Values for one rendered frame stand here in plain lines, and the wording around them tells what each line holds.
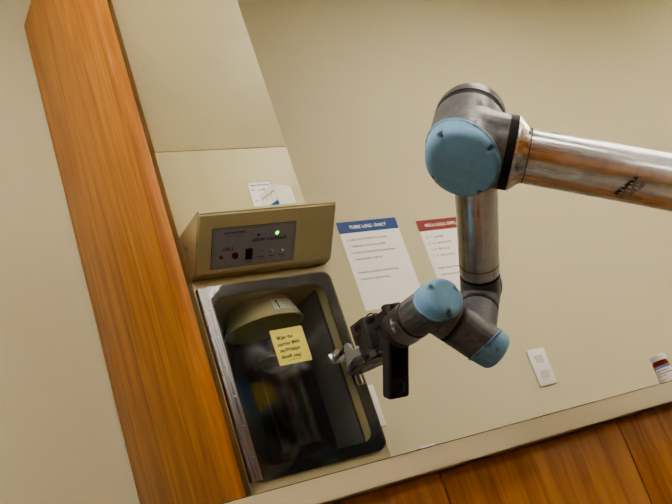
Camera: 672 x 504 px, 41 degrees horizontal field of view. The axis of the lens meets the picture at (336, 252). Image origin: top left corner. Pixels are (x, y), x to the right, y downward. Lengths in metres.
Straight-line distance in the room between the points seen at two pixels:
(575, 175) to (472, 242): 0.31
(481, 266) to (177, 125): 0.75
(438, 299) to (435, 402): 1.00
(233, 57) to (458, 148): 0.95
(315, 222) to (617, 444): 0.75
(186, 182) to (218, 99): 0.25
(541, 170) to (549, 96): 2.07
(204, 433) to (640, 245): 2.05
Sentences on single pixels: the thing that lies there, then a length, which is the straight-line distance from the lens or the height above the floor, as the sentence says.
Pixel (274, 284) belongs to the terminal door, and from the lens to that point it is 1.90.
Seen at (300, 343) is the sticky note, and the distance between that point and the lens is 1.87.
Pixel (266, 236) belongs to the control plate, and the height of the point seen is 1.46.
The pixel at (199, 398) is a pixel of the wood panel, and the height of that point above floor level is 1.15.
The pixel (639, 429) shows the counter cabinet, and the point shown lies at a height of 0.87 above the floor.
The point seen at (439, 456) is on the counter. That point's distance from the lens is 1.59.
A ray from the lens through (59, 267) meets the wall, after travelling 2.27.
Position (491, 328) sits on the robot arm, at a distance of 1.63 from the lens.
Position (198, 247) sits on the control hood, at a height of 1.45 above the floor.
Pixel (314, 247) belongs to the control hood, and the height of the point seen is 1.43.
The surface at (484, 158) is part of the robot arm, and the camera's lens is 1.35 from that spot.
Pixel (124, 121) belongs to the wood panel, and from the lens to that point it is 1.89.
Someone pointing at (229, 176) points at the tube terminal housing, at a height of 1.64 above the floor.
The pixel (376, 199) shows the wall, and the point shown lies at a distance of 2.72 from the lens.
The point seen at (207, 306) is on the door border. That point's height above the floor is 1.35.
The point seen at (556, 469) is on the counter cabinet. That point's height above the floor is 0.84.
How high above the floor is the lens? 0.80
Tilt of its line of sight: 18 degrees up
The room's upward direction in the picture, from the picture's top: 19 degrees counter-clockwise
